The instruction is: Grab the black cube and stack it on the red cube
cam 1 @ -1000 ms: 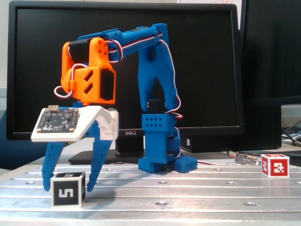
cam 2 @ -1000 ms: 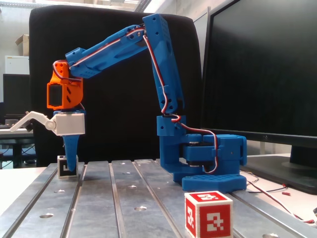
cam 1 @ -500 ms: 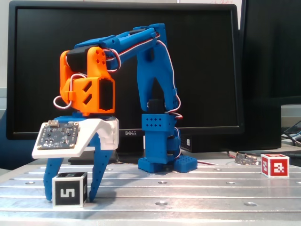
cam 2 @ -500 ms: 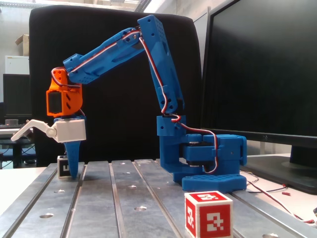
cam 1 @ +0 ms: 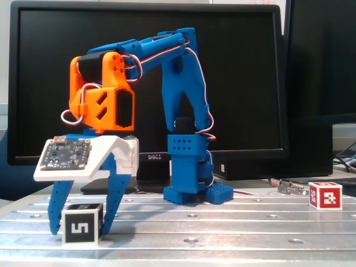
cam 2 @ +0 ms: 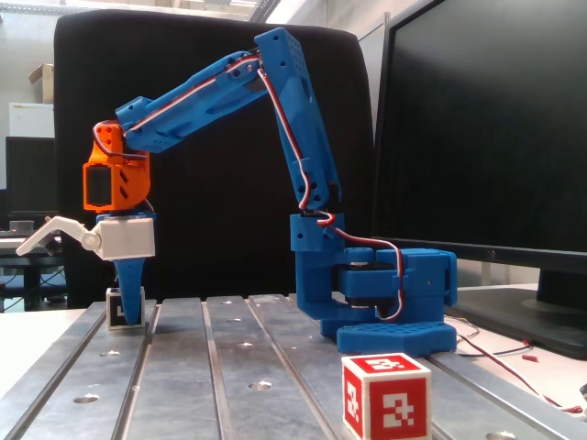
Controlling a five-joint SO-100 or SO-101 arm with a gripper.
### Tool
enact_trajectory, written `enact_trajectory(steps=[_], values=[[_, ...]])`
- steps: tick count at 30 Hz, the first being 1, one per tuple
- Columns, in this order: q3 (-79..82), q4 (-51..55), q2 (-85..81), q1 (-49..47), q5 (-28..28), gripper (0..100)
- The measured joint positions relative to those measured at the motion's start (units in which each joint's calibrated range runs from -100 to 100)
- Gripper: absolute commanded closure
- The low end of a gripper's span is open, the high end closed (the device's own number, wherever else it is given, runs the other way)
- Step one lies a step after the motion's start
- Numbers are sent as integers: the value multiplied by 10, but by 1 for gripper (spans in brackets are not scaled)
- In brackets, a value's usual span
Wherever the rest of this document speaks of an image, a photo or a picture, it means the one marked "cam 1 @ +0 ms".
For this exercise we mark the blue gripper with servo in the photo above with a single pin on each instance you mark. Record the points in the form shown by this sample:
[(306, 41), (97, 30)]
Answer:
[(114, 161)]

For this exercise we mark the black cube with white marker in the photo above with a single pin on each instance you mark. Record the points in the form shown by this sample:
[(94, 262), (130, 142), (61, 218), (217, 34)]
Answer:
[(80, 228)]

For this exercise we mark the blue and orange robot arm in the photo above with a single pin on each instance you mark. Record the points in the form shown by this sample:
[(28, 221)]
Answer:
[(172, 83)]

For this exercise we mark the red cube with white marker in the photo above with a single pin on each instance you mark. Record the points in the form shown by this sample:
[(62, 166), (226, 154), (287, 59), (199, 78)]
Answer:
[(329, 198)]

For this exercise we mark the black Dell monitor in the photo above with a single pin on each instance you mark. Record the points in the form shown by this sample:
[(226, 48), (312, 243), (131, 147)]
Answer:
[(41, 83)]

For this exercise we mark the small bare circuit board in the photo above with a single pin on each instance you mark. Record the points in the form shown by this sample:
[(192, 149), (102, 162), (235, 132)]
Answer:
[(289, 189)]

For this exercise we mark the black unbranded monitor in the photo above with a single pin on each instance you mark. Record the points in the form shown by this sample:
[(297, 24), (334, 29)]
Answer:
[(320, 55)]

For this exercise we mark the white camera mount with board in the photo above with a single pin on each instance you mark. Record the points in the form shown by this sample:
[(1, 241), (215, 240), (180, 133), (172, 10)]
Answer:
[(101, 150)]

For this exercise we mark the aluminium slotted base plate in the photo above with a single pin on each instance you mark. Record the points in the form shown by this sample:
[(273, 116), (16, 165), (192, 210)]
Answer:
[(167, 250)]

